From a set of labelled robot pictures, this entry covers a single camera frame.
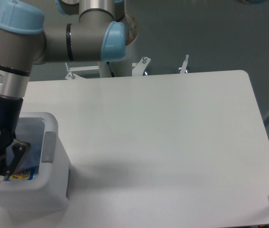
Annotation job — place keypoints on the white trash can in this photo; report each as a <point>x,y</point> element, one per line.
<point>42,181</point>

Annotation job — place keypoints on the blue snack wrapper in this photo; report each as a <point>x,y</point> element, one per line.
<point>24,174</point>

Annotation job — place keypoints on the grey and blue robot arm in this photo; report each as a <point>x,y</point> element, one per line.
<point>98,36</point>

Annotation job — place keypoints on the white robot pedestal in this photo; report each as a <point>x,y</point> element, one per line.
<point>128,66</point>

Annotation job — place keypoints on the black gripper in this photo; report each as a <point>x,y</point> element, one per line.
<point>9,115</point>

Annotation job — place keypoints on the crushed clear plastic bottle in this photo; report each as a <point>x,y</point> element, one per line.
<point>32,159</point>

